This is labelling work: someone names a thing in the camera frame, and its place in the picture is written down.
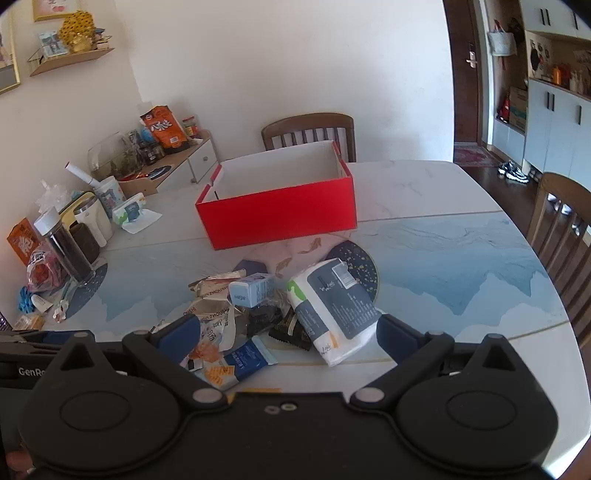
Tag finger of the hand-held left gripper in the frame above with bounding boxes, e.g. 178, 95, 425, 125
0, 329, 96, 354

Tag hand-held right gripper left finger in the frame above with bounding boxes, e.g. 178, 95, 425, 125
44, 315, 230, 411

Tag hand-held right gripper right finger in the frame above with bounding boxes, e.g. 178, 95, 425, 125
349, 314, 536, 411

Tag beige snack wrapper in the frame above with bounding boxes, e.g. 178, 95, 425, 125
181, 300, 242, 354

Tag silver snack wrapper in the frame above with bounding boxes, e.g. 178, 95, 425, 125
188, 271, 246, 299

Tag blue biscuit packet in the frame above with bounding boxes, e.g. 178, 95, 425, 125
194, 336, 279, 387

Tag white tissue pack dark label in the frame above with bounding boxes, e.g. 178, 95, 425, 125
287, 257, 384, 368

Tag small white blue box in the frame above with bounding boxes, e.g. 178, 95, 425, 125
229, 272, 276, 308

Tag clear dark snack wrapper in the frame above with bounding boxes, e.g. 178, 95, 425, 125
246, 295, 289, 337

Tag red cardboard box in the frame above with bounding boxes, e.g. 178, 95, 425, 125
194, 140, 358, 251

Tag white blue patterned desktop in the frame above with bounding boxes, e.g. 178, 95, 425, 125
0, 159, 583, 472

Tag red mesh bag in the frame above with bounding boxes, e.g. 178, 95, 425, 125
26, 248, 68, 294

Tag clear bottle dark contents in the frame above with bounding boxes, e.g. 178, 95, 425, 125
34, 208, 96, 285

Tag dark blue small pouch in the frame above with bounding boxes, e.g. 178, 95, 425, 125
232, 259, 267, 276

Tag black snack packet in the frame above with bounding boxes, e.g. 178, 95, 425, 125
269, 310, 315, 353

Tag orange carton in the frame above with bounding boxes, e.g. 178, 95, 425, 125
6, 218, 42, 267

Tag white insulated kettle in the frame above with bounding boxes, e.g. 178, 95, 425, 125
73, 195, 114, 248

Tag wet wipes pack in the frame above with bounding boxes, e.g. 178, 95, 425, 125
112, 193, 163, 234

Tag clear plastic bag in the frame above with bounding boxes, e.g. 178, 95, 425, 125
36, 179, 73, 214

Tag printed mug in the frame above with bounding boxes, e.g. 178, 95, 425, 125
94, 176, 127, 219

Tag rolled white paper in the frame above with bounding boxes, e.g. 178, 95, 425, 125
65, 161, 100, 188

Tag white wooden sideboard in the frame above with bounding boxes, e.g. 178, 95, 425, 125
117, 130, 218, 197

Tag dark glass jar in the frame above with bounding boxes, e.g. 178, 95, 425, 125
139, 142, 165, 166

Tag glass fish tank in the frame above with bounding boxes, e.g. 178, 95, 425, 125
87, 131, 140, 182

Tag patterned rug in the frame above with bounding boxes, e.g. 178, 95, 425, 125
454, 143, 500, 168

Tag orange snack bag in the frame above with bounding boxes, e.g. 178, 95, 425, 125
140, 106, 188, 154

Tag wooden dining chair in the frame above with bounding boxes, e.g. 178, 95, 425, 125
261, 113, 357, 163
526, 172, 591, 324

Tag brown door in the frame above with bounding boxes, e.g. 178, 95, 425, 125
442, 0, 486, 157

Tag pale blue cabinet unit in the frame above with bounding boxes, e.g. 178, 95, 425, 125
491, 0, 591, 186

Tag gold framed picture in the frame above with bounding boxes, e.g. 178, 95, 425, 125
0, 14, 22, 96
32, 0, 82, 22

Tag golden ornament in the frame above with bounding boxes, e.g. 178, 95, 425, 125
58, 11, 98, 52

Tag hanging tote bag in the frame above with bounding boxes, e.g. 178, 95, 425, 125
486, 20, 518, 57

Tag wooden wall shelf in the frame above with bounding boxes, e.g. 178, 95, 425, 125
27, 45, 116, 78

